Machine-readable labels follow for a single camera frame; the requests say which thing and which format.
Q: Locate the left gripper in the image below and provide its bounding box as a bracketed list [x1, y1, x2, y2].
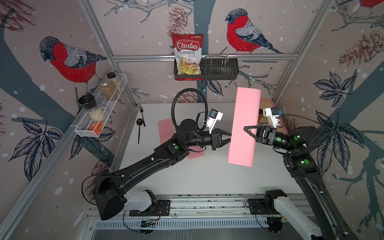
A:
[183, 127, 236, 152]

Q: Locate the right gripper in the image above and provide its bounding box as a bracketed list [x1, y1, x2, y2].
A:
[243, 127, 298, 155]

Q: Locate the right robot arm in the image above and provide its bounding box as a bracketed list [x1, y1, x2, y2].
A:
[244, 126, 357, 240]

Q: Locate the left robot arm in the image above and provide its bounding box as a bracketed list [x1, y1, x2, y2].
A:
[93, 119, 232, 221]

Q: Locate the black ladle spoon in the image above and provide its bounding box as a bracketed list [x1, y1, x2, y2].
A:
[136, 118, 145, 144]

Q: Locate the black fork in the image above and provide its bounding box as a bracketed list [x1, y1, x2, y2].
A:
[139, 105, 146, 127]

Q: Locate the Chuba cassava chips bag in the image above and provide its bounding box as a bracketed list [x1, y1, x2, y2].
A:
[171, 33, 204, 81]

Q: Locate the spice jar dark lid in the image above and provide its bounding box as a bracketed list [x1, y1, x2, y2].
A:
[107, 73, 122, 92]

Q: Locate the spice jar silver lid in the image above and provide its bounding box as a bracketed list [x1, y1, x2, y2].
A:
[100, 79, 117, 101]

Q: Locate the small red packet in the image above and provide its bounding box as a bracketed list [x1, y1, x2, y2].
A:
[89, 122, 103, 135]

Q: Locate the black lid rice jar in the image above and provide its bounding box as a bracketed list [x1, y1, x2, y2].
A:
[78, 95, 106, 123]

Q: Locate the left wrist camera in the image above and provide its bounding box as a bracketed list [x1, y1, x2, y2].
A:
[207, 109, 224, 134]

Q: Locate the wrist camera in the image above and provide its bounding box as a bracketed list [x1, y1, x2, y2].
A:
[263, 108, 283, 128]
[207, 109, 224, 134]

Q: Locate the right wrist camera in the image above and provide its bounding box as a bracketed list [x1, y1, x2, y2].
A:
[263, 108, 283, 128]

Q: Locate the black wire wall basket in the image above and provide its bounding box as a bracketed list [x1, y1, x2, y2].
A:
[174, 56, 239, 81]

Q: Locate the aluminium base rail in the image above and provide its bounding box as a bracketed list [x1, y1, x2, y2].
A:
[85, 193, 319, 220]

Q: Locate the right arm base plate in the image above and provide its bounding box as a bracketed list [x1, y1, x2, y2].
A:
[246, 199, 281, 216]

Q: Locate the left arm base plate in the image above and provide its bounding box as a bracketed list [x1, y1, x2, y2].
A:
[129, 200, 171, 217]

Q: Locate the clear acrylic wall shelf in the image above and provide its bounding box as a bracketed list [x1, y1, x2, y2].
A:
[75, 73, 128, 140]

